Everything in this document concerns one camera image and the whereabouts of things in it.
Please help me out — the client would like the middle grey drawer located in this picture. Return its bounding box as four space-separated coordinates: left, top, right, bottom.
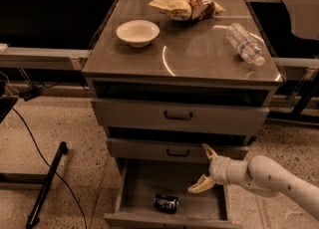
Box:
106 136 249 165

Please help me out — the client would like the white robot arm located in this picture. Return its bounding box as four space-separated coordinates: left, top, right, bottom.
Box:
187 143 319 220

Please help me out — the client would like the blue pepsi can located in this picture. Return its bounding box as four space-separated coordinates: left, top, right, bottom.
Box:
154 193 179 214

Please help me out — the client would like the black table leg base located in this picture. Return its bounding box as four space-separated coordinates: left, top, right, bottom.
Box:
0 141 68 229

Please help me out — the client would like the open bottom grey drawer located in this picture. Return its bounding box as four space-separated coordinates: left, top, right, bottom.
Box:
105 159 242 229

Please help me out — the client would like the grey drawer cabinet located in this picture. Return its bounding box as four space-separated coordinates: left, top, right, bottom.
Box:
81 0 284 229

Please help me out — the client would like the yellow brown chip bag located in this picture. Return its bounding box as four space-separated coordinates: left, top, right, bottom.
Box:
150 0 224 21

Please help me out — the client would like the top grey drawer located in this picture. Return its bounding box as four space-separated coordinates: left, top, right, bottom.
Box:
92 99 269 135

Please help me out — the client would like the clear plastic water bottle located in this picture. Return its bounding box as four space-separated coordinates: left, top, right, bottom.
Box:
226 23 265 66

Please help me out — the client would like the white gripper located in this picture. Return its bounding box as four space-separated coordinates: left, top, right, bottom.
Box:
187 143 230 194

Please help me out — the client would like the white bowl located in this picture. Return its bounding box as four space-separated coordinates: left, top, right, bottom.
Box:
116 20 160 48

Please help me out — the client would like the black floor cable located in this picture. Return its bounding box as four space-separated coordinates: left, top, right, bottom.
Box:
11 107 88 229

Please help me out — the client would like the grey desk rail left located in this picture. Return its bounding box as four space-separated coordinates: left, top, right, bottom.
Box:
0 47 91 71

